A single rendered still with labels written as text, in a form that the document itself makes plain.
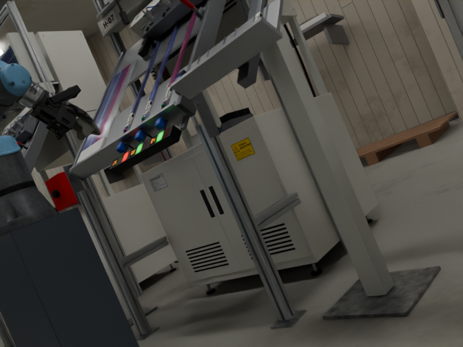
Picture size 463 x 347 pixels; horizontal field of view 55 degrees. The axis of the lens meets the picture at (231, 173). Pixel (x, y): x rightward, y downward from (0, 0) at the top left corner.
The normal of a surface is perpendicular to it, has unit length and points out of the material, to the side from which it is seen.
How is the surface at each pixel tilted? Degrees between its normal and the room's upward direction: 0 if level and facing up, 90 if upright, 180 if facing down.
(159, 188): 90
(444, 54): 90
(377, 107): 90
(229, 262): 90
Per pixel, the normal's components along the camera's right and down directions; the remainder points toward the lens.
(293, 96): -0.65, 0.29
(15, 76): 0.72, -0.30
